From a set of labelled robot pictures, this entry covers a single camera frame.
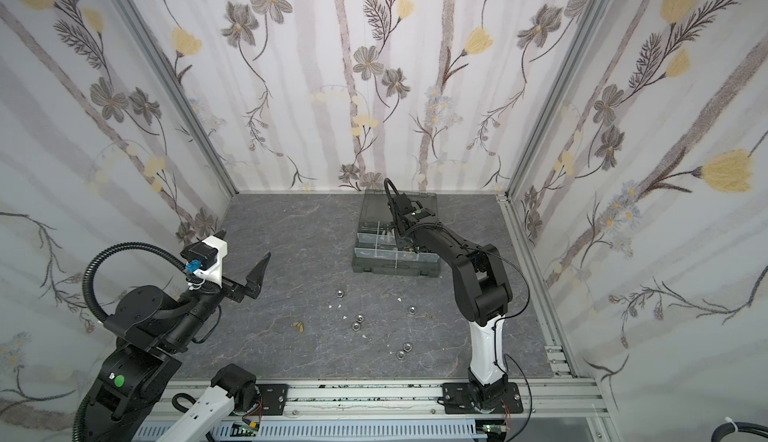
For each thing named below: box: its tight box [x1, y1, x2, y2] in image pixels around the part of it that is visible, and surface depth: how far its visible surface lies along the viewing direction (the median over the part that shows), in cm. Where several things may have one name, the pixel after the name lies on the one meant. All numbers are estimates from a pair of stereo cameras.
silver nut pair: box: [396, 342, 413, 361], surface depth 83 cm
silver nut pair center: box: [352, 314, 365, 332], surface depth 89 cm
